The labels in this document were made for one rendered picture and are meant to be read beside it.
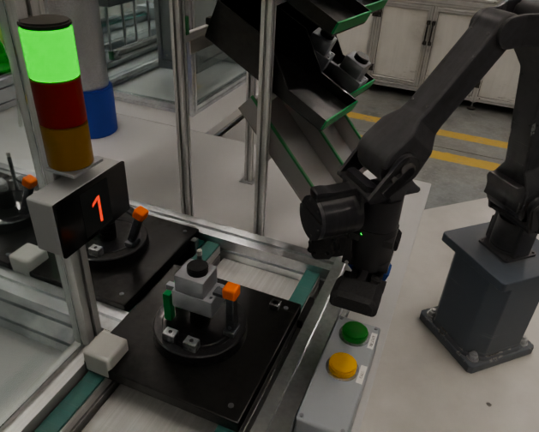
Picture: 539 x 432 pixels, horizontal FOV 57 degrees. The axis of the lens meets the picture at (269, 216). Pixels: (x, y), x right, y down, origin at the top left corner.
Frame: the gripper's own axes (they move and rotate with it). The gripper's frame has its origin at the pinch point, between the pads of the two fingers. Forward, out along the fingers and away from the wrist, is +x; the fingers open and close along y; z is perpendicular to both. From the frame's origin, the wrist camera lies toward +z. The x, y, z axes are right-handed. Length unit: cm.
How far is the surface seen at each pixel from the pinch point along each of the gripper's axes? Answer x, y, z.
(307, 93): -17.1, -29.4, 20.0
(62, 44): -35, 18, 31
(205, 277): -3.8, 10.8, 20.1
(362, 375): 8.9, 7.3, -2.8
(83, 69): -3, -57, 97
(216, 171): 19, -55, 53
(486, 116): 108, -395, -32
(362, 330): 7.8, 0.0, -0.9
